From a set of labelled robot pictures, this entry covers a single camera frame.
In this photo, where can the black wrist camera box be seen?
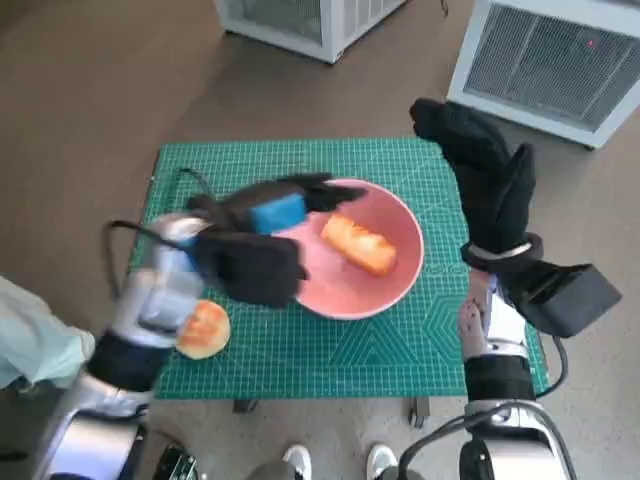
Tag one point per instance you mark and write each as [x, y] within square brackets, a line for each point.
[565, 300]
[250, 270]

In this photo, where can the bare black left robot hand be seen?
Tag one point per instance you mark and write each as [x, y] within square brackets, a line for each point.
[280, 210]

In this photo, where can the black table bracket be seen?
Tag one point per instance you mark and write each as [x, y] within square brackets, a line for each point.
[246, 405]
[420, 412]

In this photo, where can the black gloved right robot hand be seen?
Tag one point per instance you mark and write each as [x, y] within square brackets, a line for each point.
[490, 180]

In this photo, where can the large white mesh cage box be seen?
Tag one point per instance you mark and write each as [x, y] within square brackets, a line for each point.
[540, 75]

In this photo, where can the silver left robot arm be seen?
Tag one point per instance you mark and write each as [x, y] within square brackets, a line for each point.
[155, 290]

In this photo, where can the pink bowl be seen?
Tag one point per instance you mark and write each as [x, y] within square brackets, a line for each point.
[360, 295]

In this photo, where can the person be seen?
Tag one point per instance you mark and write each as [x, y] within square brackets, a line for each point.
[295, 457]

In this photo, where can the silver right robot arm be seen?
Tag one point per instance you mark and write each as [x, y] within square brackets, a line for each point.
[500, 325]

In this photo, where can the long toy bread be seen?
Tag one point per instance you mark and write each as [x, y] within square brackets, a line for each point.
[360, 245]

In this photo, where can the black device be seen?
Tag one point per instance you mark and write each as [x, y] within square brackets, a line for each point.
[177, 462]

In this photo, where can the round toy bread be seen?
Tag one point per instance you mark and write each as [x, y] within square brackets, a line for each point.
[207, 327]

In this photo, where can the person's leg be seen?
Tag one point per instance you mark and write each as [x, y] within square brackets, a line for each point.
[30, 330]

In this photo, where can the small white mesh cage box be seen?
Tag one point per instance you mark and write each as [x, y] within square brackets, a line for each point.
[300, 25]

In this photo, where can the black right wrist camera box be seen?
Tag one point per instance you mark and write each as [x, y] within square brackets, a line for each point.
[565, 300]

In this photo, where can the green cutting mat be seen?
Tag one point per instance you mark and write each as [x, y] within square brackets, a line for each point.
[325, 360]

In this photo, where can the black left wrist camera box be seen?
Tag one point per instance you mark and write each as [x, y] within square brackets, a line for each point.
[250, 270]

